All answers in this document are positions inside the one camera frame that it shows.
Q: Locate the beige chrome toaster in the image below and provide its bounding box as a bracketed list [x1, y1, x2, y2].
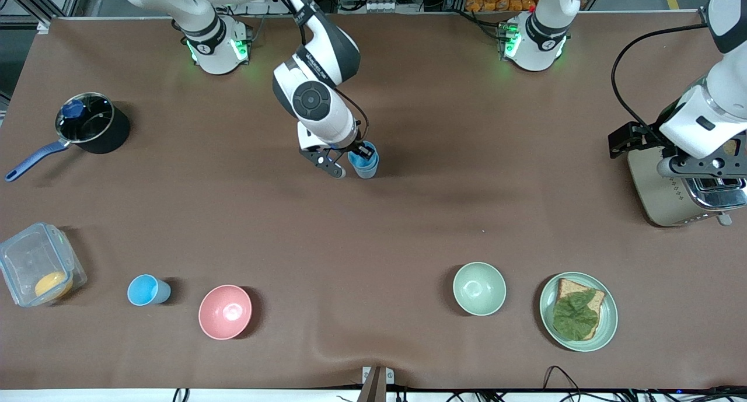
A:
[627, 148, 747, 228]

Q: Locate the brown table cover mat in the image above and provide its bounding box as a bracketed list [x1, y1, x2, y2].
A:
[0, 11, 747, 391]

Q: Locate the brown bread slice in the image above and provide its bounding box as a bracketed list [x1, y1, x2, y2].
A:
[553, 278, 606, 341]

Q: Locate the white power strip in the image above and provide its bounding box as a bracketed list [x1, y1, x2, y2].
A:
[231, 0, 292, 15]

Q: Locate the green lettuce leaf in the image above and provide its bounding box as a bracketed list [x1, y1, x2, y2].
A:
[553, 289, 600, 340]

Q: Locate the pale green plate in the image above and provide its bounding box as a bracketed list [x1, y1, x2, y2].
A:
[539, 272, 619, 352]

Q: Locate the pale green bowl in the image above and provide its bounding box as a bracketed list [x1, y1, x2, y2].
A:
[453, 262, 507, 317]

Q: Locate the pink bowl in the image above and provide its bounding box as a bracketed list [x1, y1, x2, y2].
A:
[198, 284, 253, 340]

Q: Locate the orange round food piece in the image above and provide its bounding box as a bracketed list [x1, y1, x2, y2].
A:
[35, 272, 74, 300]

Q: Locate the clear plastic food container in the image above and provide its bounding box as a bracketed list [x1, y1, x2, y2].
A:
[0, 222, 88, 307]

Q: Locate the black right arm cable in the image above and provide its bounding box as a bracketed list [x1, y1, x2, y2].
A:
[266, 0, 370, 146]

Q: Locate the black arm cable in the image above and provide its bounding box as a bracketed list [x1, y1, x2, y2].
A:
[266, 0, 370, 146]
[610, 22, 710, 131]

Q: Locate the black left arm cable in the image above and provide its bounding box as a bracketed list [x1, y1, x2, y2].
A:
[610, 22, 710, 131]

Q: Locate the metal table edge bracket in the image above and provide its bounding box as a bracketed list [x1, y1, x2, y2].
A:
[362, 365, 395, 386]

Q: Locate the black pot blue handle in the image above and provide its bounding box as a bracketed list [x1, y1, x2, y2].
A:
[5, 92, 130, 183]

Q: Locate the grey mount pole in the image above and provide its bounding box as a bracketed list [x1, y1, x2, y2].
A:
[357, 367, 387, 402]

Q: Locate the black looped cable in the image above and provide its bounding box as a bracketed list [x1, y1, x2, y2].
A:
[543, 365, 580, 394]

